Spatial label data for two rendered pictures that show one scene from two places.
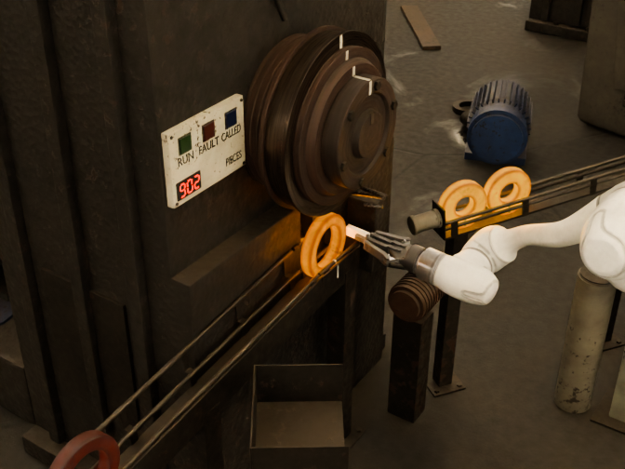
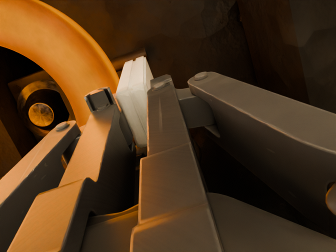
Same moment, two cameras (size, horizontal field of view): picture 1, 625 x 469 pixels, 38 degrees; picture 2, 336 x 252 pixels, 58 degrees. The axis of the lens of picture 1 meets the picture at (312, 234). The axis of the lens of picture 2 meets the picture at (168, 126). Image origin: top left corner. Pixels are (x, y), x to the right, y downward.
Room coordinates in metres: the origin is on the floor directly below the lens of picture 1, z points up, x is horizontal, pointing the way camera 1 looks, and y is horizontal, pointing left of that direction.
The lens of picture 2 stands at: (2.06, -0.28, 0.78)
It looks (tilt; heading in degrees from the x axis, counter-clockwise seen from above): 18 degrees down; 60
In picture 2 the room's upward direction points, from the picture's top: 20 degrees counter-clockwise
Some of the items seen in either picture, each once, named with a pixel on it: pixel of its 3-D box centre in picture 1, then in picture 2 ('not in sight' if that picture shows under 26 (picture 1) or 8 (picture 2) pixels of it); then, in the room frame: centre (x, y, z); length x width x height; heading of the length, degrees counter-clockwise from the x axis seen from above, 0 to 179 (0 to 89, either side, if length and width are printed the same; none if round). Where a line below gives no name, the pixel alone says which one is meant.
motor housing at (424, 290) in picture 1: (417, 341); not in sight; (2.26, -0.33, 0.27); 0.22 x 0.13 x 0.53; 146
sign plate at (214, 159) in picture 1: (206, 150); not in sight; (1.84, 0.24, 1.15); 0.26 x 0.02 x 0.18; 146
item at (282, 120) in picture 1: (327, 123); not in sight; (2.06, -0.04, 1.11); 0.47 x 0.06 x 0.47; 146
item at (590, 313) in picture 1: (584, 341); not in sight; (2.27, -0.87, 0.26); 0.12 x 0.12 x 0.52
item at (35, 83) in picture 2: not in sight; (81, 82); (2.20, 0.17, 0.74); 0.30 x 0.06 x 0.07; 56
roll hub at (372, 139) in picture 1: (361, 132); not in sight; (2.01, -0.12, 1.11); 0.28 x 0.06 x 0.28; 146
